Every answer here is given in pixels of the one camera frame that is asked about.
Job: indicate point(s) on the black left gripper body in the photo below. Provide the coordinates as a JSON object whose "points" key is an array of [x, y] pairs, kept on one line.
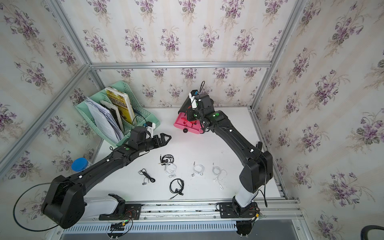
{"points": [[152, 143]]}

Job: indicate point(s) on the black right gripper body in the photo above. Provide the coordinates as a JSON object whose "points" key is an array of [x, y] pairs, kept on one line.
{"points": [[196, 115]]}

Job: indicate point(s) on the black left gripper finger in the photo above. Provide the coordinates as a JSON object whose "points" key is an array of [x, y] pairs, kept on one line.
{"points": [[164, 138], [161, 143]]}

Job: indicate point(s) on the pink top drawer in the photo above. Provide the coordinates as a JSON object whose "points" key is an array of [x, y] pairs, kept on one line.
{"points": [[179, 125]]}

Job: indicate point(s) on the white earphones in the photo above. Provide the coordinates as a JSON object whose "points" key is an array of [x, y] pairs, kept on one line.
{"points": [[219, 175], [170, 170], [198, 170]]}

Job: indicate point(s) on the red earphones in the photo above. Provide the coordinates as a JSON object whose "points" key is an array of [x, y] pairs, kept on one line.
{"points": [[189, 124]]}

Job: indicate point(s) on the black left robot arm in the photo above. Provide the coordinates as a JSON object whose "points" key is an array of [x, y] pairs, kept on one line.
{"points": [[64, 202]]}

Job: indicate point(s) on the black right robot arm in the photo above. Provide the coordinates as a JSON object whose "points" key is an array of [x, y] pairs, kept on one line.
{"points": [[257, 165]]}

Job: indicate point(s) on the black drawer cabinet shell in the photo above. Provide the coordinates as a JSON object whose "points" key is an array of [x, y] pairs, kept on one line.
{"points": [[185, 106]]}

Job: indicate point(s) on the black earphones top coil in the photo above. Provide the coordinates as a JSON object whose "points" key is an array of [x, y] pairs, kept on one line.
{"points": [[167, 159]]}

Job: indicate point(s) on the black earphones coil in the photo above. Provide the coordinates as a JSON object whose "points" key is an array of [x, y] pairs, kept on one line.
{"points": [[176, 188], [167, 159]]}

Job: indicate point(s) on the black earphones left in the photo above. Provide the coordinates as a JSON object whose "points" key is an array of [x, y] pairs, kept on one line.
{"points": [[147, 178]]}

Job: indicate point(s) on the black earphones bottom coil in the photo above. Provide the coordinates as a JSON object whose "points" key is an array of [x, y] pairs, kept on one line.
{"points": [[176, 188]]}

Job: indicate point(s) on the dark thin book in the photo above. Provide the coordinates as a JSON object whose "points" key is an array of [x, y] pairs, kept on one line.
{"points": [[115, 113]]}

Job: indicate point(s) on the white paper stack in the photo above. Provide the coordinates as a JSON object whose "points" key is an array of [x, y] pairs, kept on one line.
{"points": [[104, 121]]}

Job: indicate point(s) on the yellow book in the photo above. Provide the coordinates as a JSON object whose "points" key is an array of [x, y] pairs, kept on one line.
{"points": [[122, 101]]}

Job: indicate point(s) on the small black clip device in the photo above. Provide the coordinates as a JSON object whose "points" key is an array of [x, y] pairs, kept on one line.
{"points": [[259, 146]]}

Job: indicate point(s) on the blue lidded shiny can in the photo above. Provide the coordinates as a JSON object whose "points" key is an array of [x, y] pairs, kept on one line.
{"points": [[80, 165]]}

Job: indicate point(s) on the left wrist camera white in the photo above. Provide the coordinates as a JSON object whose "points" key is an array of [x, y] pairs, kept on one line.
{"points": [[150, 126]]}

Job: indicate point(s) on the aluminium mounting rail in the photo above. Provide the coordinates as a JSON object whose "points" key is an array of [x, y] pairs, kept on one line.
{"points": [[272, 209]]}

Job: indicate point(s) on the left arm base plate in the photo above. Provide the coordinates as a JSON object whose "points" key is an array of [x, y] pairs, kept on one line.
{"points": [[121, 210]]}

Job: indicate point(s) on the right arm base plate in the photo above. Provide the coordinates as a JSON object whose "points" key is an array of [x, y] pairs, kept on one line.
{"points": [[229, 210]]}

